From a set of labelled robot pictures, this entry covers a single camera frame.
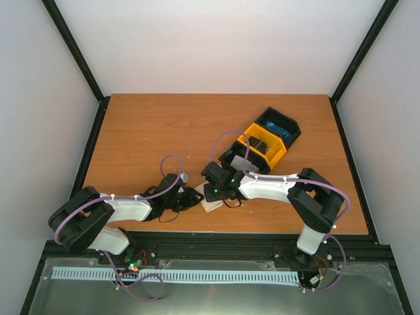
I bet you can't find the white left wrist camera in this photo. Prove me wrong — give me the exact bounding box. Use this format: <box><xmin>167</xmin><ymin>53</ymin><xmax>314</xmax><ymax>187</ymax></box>
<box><xmin>178</xmin><ymin>173</ymin><xmax>188</xmax><ymax>194</ymax></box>

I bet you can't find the black card stack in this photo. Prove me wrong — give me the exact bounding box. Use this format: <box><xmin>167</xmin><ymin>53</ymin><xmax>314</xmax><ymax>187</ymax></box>
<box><xmin>249</xmin><ymin>136</ymin><xmax>270</xmax><ymax>155</ymax></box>

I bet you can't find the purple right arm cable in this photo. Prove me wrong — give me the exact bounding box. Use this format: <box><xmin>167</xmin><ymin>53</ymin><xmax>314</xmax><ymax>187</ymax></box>
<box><xmin>208</xmin><ymin>129</ymin><xmax>352</xmax><ymax>293</ymax></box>

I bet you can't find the beige card holder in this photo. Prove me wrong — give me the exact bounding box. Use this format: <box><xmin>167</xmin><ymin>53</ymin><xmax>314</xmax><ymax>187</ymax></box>
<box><xmin>195</xmin><ymin>183</ymin><xmax>224</xmax><ymax>213</ymax></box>

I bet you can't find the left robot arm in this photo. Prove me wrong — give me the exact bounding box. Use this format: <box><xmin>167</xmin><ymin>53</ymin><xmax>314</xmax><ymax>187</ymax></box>
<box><xmin>48</xmin><ymin>173</ymin><xmax>205</xmax><ymax>264</ymax></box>

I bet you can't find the black frame post right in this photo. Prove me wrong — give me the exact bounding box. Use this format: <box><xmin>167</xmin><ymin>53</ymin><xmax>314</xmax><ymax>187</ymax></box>
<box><xmin>330</xmin><ymin>0</ymin><xmax>400</xmax><ymax>103</ymax></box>

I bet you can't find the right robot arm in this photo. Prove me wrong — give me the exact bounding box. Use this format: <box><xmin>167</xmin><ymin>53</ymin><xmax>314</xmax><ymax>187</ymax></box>
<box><xmin>201</xmin><ymin>161</ymin><xmax>350</xmax><ymax>266</ymax></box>

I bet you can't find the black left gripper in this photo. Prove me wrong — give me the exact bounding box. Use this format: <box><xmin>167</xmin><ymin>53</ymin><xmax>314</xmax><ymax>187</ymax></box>
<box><xmin>165</xmin><ymin>187</ymin><xmax>203</xmax><ymax>213</ymax></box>

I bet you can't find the yellow middle card bin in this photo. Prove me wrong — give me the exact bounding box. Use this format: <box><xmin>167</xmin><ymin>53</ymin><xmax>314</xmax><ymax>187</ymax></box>
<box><xmin>245</xmin><ymin>123</ymin><xmax>287</xmax><ymax>169</ymax></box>

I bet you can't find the black card bin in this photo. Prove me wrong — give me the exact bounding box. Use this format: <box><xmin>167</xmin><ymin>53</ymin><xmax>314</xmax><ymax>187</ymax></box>
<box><xmin>219</xmin><ymin>141</ymin><xmax>271</xmax><ymax>175</ymax></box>
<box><xmin>255</xmin><ymin>107</ymin><xmax>301</xmax><ymax>150</ymax></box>

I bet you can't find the black right card bin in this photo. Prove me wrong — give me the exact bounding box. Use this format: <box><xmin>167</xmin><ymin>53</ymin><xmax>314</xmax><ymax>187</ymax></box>
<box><xmin>255</xmin><ymin>107</ymin><xmax>301</xmax><ymax>150</ymax></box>

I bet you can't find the blue card stack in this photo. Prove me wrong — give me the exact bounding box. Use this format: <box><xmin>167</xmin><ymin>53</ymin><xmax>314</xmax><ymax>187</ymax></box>
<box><xmin>263</xmin><ymin>120</ymin><xmax>291</xmax><ymax>140</ymax></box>

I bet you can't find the light blue cable duct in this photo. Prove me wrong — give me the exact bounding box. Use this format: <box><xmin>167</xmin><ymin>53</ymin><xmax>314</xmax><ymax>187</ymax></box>
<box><xmin>51</xmin><ymin>266</ymin><xmax>299</xmax><ymax>286</ymax></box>

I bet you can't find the black front frame rail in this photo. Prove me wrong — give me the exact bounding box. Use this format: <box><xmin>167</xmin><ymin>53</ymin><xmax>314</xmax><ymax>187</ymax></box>
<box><xmin>42</xmin><ymin>231</ymin><xmax>393</xmax><ymax>273</ymax></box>

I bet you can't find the black left card bin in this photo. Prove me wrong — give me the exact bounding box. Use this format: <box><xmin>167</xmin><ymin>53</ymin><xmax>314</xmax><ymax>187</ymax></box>
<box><xmin>219</xmin><ymin>141</ymin><xmax>271</xmax><ymax>175</ymax></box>

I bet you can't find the white card stack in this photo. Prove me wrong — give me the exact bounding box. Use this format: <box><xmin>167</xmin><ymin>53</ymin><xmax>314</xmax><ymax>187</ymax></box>
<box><xmin>230</xmin><ymin>155</ymin><xmax>259</xmax><ymax>173</ymax></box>

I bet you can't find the black frame post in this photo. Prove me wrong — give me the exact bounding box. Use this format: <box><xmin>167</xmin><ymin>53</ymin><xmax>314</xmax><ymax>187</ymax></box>
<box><xmin>41</xmin><ymin>0</ymin><xmax>111</xmax><ymax>103</ymax></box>
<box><xmin>330</xmin><ymin>0</ymin><xmax>400</xmax><ymax>103</ymax></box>

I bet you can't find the black frame post left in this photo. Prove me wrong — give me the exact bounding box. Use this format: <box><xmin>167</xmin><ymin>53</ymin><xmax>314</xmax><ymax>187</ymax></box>
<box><xmin>41</xmin><ymin>0</ymin><xmax>111</xmax><ymax>103</ymax></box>

